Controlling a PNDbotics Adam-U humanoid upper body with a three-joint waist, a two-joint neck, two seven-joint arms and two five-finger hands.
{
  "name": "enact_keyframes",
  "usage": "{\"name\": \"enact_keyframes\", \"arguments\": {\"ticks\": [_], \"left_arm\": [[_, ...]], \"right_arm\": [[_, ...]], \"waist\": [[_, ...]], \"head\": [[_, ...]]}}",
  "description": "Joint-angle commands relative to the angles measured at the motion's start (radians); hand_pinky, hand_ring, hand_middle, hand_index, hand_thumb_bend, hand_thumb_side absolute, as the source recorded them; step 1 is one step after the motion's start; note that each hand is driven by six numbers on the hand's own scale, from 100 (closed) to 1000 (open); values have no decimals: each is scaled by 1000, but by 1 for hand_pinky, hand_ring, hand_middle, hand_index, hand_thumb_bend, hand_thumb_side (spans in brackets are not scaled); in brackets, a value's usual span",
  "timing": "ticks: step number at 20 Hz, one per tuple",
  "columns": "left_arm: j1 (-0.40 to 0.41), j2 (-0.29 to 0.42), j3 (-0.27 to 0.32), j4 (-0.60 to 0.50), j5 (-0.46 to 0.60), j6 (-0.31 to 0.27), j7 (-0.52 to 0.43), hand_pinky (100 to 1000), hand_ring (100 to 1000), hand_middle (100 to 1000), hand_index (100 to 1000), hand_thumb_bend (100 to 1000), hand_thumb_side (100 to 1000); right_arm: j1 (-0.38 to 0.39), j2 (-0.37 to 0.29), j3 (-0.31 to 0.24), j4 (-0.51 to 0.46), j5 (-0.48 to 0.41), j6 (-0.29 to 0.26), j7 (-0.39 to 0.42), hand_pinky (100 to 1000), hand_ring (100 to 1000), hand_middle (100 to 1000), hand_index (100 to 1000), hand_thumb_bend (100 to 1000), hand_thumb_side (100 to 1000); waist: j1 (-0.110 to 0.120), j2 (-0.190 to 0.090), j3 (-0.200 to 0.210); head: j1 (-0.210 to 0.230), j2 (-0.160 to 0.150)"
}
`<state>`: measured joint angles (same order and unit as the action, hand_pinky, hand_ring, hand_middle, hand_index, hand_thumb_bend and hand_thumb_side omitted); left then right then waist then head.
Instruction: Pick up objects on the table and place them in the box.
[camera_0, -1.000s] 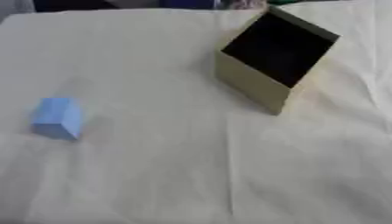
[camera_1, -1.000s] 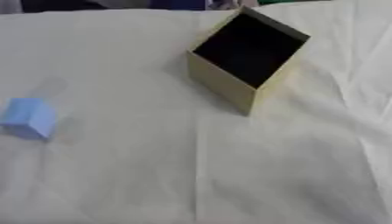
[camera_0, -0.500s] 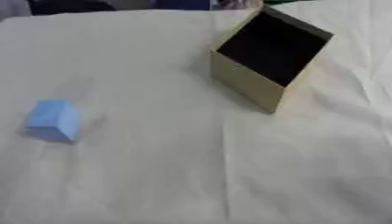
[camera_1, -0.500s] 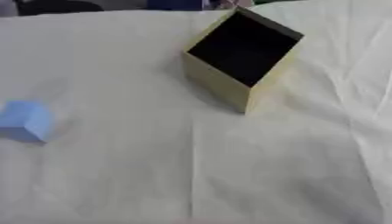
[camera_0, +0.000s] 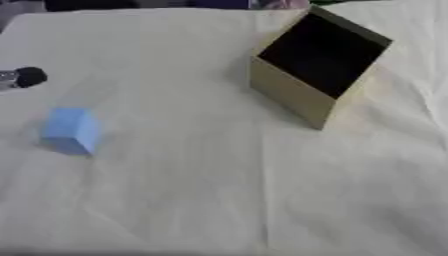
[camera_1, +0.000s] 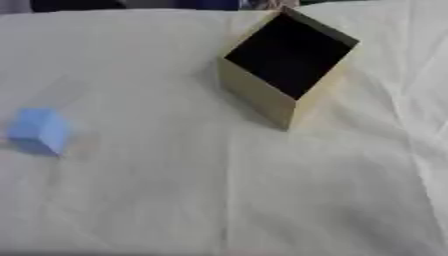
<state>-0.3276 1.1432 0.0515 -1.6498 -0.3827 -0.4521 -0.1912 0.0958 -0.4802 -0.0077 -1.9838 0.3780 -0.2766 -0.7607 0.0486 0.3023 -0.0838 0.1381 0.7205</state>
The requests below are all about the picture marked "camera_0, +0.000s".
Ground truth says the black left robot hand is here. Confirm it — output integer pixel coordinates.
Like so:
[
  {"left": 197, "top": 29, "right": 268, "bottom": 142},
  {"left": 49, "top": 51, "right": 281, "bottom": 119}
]
[{"left": 0, "top": 66, "right": 49, "bottom": 92}]

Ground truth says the light blue cube block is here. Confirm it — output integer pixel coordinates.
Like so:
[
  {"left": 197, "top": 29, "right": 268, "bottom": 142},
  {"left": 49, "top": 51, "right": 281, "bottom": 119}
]
[{"left": 36, "top": 107, "right": 105, "bottom": 157}]

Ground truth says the tan cardboard box black inside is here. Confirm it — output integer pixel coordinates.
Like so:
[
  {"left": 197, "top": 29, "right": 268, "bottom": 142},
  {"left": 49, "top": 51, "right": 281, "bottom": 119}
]
[{"left": 248, "top": 4, "right": 396, "bottom": 131}]

